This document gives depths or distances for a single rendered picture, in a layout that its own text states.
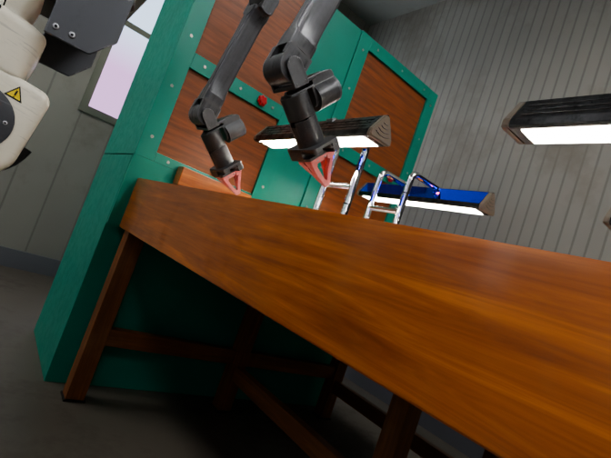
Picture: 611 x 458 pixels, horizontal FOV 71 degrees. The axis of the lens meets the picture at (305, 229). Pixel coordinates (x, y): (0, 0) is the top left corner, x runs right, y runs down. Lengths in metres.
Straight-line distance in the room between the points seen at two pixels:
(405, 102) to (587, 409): 2.11
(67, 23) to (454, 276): 0.70
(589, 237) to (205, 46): 2.04
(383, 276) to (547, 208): 2.25
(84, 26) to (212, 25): 1.01
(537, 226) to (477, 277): 2.27
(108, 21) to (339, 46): 1.42
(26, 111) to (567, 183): 2.51
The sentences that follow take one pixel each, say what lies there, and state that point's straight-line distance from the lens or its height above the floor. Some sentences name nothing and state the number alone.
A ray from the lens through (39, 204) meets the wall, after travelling 3.40.
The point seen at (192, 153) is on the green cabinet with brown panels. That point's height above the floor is 0.93.
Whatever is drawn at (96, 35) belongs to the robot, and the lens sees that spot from 0.85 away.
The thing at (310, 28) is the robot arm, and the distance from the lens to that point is 0.90.
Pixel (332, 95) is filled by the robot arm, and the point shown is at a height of 1.02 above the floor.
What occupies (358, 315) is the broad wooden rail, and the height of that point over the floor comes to 0.64.
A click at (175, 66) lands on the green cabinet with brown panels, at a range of 1.72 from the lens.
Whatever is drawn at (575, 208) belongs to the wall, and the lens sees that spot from 2.69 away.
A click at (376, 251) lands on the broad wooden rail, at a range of 0.55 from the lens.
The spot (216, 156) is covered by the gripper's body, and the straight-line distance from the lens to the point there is 1.28.
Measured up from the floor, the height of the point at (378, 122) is 1.08.
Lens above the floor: 0.68
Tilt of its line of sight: 4 degrees up
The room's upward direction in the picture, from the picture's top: 20 degrees clockwise
